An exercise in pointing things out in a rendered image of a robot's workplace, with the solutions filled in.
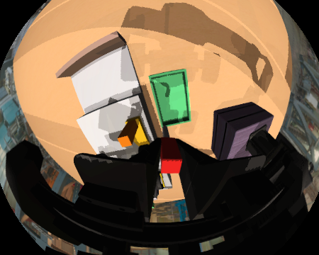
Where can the green tray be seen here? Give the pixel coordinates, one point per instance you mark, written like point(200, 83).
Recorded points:
point(187, 95)
point(170, 93)

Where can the yellow wedge chock with orange handle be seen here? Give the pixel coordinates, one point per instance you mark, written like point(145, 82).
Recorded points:
point(133, 132)

